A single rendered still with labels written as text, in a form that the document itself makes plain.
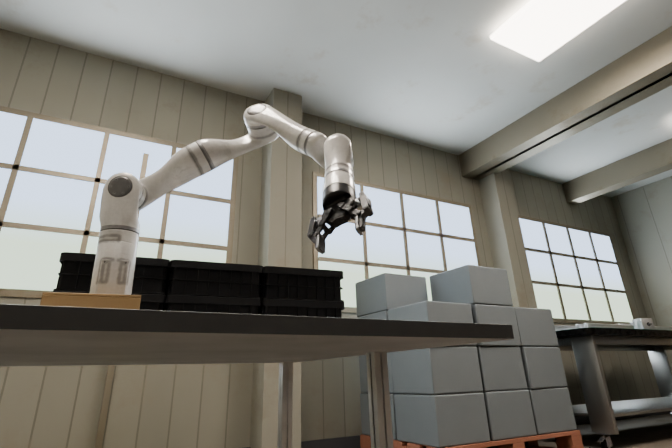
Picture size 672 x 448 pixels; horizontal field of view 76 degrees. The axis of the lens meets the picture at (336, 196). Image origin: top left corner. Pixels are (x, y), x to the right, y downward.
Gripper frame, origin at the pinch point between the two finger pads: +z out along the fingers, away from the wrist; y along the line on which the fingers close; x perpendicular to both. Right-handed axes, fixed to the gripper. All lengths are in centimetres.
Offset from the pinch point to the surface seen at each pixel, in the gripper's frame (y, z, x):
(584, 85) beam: 136, -331, 229
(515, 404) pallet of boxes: -30, -82, 267
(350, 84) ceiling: -52, -331, 101
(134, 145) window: -209, -242, 13
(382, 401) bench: -41, -16, 91
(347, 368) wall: -155, -140, 248
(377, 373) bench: -40, -24, 86
